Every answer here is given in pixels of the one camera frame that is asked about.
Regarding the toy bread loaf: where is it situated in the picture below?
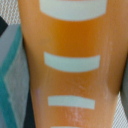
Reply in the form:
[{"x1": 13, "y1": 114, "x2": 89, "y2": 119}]
[{"x1": 18, "y1": 0, "x2": 128, "y2": 128}]

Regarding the teal grey gripper finger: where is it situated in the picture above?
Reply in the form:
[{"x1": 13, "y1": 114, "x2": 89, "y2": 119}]
[{"x1": 0, "y1": 23, "x2": 32, "y2": 128}]

